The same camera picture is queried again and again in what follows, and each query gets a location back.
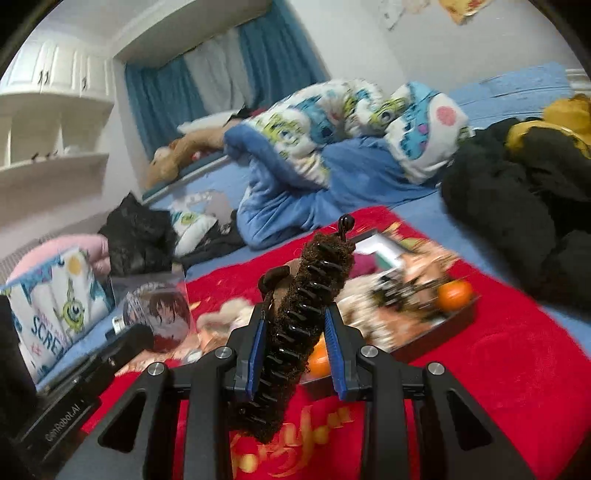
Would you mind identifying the black clothing pile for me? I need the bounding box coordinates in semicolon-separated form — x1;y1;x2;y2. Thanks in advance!
440;117;591;320

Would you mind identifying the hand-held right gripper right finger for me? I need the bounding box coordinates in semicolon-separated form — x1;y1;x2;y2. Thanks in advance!
323;307;527;480

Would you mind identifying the grey furry hair claw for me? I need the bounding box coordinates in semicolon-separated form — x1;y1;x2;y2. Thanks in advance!
198;300;256;342

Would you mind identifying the blue bed sheet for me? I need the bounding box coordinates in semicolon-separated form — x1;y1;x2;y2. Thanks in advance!
34;62;591;393

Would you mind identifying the cartoon printed pillow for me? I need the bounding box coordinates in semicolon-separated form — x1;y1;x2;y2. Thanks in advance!
0;246;117;385

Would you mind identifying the copper triangular packet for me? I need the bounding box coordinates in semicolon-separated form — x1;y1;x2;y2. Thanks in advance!
392;240;461;290

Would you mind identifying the white wall cabinet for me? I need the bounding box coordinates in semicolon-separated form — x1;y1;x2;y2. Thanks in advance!
0;38;115;101

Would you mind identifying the metal bed rail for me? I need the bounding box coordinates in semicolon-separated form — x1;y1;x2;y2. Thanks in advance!
140;154;232;205

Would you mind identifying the white wall shelf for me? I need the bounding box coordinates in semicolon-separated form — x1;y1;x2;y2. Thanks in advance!
0;89;117;205

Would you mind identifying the black puffer jacket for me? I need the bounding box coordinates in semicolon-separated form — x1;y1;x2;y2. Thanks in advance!
98;192;179;278

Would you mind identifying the orange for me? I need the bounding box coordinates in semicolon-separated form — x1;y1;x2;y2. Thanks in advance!
436;279;475;313
307;339;332;378

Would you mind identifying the white pillow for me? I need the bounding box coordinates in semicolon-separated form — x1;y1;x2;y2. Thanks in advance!
177;110;242;136

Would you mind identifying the pink quilt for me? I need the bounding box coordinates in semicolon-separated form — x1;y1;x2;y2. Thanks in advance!
8;233;112;283

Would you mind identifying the round badge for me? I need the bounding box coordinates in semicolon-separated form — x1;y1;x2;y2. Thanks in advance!
110;271;193;357

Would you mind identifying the red printed blanket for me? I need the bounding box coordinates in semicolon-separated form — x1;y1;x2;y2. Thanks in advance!
80;204;591;480

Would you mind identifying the small cartoon cushion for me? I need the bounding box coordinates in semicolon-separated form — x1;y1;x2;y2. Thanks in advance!
170;209;219;258

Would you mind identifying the yellow cloth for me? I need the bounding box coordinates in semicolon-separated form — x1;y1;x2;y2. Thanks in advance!
505;93;591;161

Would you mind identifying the black shallow box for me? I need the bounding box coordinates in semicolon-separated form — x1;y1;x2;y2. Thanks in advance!
299;227;482;401

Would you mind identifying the brown plush toy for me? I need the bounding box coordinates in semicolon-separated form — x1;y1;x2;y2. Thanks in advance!
146;126;232;191

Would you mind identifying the cartoon printed blue quilt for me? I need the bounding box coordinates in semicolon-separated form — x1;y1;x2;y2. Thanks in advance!
223;78;472;251

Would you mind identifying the dark cloth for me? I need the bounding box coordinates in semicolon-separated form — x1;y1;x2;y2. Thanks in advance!
198;209;246;260

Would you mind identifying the brown furry hair clip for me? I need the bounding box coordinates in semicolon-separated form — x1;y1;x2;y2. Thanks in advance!
230;213;357;445

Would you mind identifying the blue curtain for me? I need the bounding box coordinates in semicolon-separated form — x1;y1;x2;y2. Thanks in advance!
124;15;329;161

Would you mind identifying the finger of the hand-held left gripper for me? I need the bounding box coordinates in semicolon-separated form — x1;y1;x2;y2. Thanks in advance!
104;323;156;371

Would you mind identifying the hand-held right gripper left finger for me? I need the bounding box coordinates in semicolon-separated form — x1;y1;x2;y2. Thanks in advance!
55;305;267;480

